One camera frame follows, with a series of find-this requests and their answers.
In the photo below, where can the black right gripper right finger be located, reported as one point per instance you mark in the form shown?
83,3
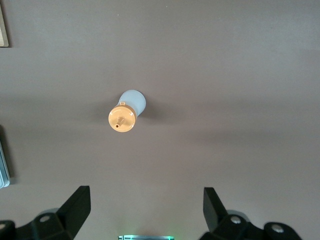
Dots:
225,225

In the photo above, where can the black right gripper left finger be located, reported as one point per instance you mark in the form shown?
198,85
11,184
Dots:
62,222

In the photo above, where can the translucent sauce bottle orange cap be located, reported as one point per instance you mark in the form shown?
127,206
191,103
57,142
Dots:
122,120

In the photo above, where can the silver digital kitchen scale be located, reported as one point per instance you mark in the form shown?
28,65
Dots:
3,165

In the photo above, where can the brown table cover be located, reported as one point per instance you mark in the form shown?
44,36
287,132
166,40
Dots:
200,50

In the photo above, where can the wooden cutting board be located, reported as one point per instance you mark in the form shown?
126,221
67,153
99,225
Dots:
3,22

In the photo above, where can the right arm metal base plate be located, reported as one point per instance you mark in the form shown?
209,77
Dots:
146,237

